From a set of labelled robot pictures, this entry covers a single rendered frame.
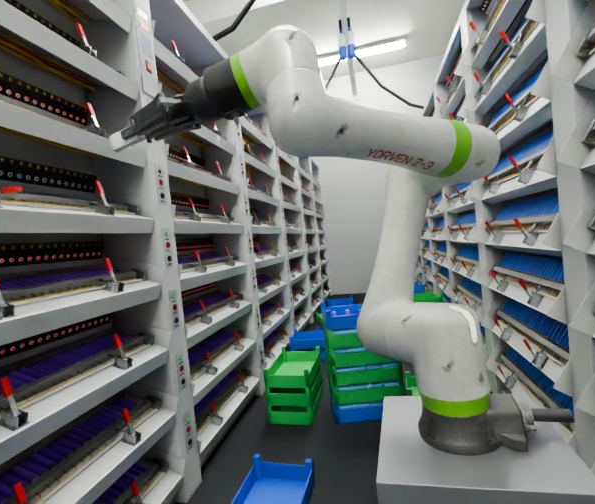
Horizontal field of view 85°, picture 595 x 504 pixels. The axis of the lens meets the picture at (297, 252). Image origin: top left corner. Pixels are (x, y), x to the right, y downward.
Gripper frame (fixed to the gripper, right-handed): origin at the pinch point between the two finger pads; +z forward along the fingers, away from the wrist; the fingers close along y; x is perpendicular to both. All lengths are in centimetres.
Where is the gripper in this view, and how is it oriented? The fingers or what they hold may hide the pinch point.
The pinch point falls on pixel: (126, 138)
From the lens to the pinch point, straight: 76.9
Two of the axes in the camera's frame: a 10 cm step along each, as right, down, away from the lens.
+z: -9.3, 3.0, 2.3
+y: 2.3, -0.6, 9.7
